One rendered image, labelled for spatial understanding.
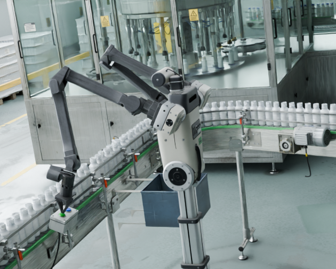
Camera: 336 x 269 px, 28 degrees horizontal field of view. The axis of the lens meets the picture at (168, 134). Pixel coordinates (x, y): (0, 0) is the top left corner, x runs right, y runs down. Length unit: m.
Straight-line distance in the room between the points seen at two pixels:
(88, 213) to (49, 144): 3.88
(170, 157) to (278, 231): 2.37
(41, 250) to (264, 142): 2.05
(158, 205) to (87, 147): 3.55
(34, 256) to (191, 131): 0.95
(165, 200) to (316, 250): 1.68
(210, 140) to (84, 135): 2.67
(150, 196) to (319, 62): 4.82
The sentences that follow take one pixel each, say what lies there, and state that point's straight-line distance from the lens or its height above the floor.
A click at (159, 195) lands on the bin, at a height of 0.92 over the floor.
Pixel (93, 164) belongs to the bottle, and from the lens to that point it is 3.87.
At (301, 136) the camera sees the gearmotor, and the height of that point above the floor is 1.00.
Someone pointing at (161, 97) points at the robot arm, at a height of 1.47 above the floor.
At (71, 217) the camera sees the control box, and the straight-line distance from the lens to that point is 3.24.
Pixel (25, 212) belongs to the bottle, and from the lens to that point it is 3.24.
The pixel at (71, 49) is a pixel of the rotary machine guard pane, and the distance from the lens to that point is 7.16.
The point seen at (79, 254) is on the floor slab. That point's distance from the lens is 5.53.
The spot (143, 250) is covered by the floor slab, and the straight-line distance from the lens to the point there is 5.42.
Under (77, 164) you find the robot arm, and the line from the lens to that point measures 3.11.
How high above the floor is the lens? 2.23
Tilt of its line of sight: 15 degrees down
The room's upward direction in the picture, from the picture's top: 7 degrees counter-clockwise
